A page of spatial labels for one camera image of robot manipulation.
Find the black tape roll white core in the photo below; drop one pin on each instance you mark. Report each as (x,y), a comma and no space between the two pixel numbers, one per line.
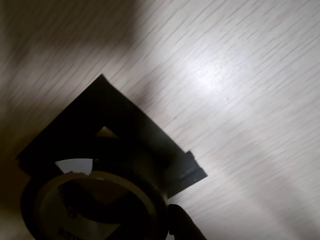
(160,200)

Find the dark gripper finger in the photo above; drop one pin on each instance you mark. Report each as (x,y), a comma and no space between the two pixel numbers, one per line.
(138,222)
(183,225)

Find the black tape square outline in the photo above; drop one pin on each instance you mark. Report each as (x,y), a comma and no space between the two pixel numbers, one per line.
(130,117)

